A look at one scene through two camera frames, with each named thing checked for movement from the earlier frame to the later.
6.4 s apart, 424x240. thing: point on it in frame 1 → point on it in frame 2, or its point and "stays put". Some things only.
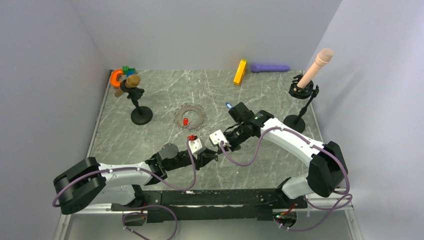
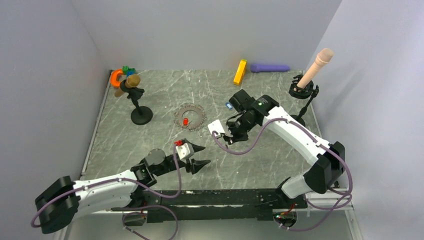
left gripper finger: [210, 154] → [197, 148]
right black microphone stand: [296, 123] stays put
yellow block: [240, 72] stays put
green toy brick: [125, 69] stays put
